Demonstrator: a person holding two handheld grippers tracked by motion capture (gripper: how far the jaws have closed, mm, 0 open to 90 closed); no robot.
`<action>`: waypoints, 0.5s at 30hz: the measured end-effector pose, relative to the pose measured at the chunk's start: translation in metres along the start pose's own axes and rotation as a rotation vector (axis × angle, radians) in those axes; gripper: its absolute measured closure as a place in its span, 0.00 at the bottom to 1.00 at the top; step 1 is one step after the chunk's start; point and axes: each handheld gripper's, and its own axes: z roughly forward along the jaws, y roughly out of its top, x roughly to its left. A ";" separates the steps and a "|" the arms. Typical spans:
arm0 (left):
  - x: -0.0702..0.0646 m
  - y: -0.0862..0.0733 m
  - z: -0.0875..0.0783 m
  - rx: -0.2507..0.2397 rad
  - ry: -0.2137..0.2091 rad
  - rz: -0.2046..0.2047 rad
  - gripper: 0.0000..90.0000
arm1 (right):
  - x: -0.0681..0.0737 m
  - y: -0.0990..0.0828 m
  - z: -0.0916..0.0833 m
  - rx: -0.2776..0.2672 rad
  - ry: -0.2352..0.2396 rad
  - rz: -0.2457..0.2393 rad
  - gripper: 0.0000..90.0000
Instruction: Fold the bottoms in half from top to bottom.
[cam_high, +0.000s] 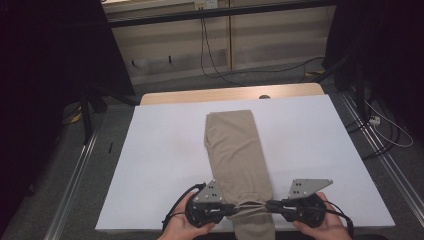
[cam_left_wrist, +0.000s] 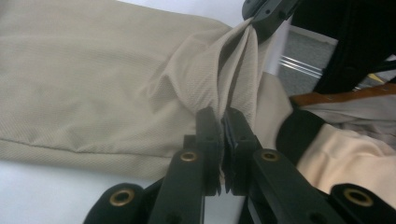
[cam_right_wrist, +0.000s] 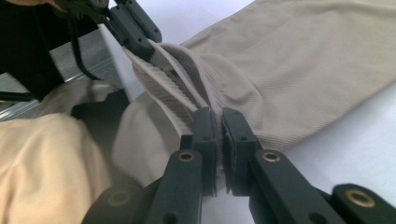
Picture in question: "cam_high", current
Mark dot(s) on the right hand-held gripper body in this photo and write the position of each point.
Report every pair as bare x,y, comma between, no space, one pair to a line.
303,188

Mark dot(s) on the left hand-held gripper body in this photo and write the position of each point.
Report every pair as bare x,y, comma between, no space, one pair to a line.
208,195

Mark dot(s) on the beige pants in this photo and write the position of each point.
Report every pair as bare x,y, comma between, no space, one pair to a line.
233,153

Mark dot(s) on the person's left hand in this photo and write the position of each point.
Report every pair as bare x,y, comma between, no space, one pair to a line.
180,228

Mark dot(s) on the person's right hand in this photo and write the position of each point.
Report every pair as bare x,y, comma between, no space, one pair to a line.
330,231

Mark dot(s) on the white board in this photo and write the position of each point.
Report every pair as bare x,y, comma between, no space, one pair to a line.
160,150

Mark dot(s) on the white power strip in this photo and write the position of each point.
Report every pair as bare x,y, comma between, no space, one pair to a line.
375,120

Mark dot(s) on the black metal stand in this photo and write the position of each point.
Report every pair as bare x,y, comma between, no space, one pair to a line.
359,93
87,123

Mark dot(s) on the yellow floor tape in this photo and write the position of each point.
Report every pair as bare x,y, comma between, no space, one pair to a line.
76,118
314,72

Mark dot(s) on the black cabinet peg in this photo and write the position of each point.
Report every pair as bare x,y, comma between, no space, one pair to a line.
170,59

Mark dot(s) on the light wooden cabinet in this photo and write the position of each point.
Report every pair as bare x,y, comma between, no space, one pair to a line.
166,40

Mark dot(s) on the black curtain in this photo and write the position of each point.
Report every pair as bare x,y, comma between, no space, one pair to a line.
40,66
393,50

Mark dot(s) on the black horizontal bar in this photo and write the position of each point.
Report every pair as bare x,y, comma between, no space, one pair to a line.
166,18

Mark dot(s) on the aluminium floor rail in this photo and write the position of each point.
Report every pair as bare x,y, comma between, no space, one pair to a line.
71,190
393,170

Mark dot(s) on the white wall socket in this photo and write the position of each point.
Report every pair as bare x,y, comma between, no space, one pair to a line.
206,4

